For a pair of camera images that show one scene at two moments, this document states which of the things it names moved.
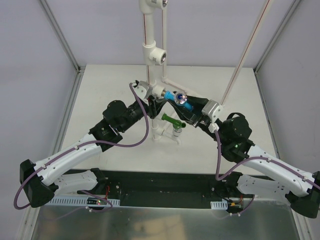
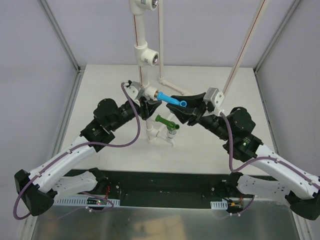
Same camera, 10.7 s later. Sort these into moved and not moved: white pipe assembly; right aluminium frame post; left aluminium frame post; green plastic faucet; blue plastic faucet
Moved: white pipe assembly; blue plastic faucet; green plastic faucet
Not moved: left aluminium frame post; right aluminium frame post
